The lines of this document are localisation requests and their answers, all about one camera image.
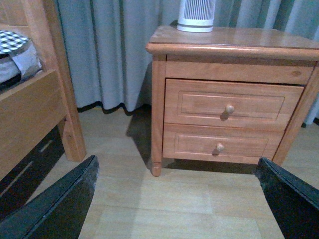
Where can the wooden nightstand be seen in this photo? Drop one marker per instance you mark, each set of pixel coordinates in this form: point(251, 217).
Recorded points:
point(236, 55)

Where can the wooden drawer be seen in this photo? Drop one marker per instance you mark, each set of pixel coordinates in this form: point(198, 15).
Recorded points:
point(226, 104)
point(219, 144)

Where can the white cylindrical air purifier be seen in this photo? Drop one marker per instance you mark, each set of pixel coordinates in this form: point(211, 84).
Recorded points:
point(196, 16)

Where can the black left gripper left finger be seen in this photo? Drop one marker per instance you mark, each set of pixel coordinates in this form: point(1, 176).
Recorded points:
point(58, 212)

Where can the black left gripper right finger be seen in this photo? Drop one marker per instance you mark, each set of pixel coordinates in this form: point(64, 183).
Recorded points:
point(293, 202)

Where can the checkered bed sheet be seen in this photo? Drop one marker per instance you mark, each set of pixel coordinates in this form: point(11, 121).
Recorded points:
point(11, 41)

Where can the grey curtain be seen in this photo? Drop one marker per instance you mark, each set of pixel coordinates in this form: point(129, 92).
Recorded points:
point(105, 40)

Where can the wooden bed frame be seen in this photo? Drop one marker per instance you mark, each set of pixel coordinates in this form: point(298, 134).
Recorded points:
point(29, 111)

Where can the grey mattress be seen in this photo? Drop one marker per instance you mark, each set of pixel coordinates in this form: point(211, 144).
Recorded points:
point(24, 62)

